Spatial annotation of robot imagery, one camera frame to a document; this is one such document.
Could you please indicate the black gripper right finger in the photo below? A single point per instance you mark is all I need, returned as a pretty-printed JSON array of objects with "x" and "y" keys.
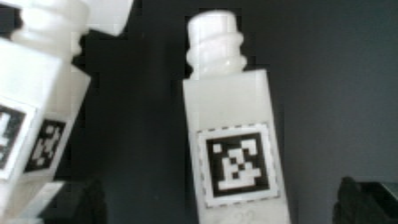
[{"x": 366, "y": 204}]

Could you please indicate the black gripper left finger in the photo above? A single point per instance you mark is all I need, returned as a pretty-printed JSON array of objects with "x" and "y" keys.
[{"x": 66, "y": 204}]

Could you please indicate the white table leg with tag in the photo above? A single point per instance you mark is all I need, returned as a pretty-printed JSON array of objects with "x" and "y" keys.
[{"x": 238, "y": 181}]

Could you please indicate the white table leg standing left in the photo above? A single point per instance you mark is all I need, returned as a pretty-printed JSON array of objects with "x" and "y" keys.
[{"x": 43, "y": 88}]

